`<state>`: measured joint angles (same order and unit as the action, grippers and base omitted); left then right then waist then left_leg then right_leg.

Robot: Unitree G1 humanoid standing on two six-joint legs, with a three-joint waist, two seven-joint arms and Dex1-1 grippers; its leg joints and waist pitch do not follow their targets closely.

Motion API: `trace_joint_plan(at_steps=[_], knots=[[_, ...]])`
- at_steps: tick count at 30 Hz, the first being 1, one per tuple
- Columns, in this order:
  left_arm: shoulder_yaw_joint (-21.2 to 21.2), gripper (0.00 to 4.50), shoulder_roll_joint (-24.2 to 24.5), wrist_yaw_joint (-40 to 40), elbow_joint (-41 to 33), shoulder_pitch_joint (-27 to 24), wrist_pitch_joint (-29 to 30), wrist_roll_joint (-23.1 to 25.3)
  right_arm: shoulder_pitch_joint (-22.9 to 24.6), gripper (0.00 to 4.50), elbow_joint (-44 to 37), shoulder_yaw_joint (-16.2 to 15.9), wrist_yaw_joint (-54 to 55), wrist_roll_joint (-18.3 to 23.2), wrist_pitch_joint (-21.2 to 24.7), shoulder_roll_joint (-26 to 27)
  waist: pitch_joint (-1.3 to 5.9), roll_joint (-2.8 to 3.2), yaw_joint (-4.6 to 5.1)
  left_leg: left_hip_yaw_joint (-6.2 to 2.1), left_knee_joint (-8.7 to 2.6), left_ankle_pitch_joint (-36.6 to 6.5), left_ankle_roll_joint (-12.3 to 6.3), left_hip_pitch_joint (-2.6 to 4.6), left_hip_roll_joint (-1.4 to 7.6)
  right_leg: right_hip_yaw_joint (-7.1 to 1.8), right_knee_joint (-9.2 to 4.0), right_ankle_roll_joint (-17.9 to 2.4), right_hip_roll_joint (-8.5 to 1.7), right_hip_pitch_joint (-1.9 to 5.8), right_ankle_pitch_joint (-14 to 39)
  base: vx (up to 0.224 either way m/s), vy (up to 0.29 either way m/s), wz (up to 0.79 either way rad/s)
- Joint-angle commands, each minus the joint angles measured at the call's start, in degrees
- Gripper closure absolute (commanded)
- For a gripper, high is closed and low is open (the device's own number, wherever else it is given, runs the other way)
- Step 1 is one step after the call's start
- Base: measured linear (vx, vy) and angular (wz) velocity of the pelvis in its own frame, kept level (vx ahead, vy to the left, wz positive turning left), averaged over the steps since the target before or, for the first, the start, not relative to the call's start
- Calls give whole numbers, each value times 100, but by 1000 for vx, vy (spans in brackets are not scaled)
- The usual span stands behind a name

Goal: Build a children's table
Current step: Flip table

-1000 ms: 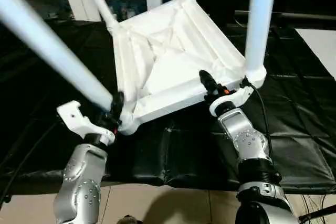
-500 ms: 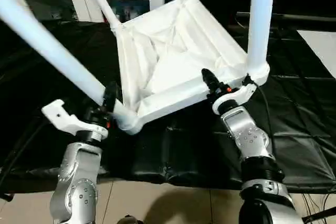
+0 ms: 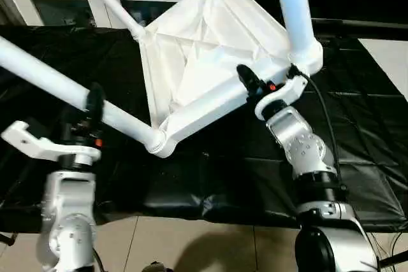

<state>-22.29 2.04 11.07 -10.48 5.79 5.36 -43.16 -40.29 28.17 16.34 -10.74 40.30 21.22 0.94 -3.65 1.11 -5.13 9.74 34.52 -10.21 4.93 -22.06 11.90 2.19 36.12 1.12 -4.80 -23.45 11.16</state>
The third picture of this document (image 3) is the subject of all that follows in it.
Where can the white plastic stool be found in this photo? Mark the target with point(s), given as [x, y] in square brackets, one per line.
[223, 30]

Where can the white plastic table leg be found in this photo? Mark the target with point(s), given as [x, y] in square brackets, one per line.
[48, 71]
[108, 1]
[296, 14]

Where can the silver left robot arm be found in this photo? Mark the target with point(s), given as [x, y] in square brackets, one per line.
[68, 205]

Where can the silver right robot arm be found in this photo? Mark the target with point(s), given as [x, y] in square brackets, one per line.
[296, 138]

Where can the black glossy mat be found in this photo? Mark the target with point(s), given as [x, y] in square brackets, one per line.
[223, 183]

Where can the black horizontal bar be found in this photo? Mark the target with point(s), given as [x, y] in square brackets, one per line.
[360, 26]

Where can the black metal table leg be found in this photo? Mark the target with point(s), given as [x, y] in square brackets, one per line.
[395, 256]
[6, 239]

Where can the dark rounded robot body part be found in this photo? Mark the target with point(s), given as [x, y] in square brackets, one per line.
[156, 267]

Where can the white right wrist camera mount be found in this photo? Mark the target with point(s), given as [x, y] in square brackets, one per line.
[287, 90]

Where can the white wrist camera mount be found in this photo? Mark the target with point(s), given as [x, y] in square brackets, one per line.
[32, 144]
[287, 90]

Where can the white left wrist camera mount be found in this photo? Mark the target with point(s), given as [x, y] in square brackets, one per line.
[32, 144]

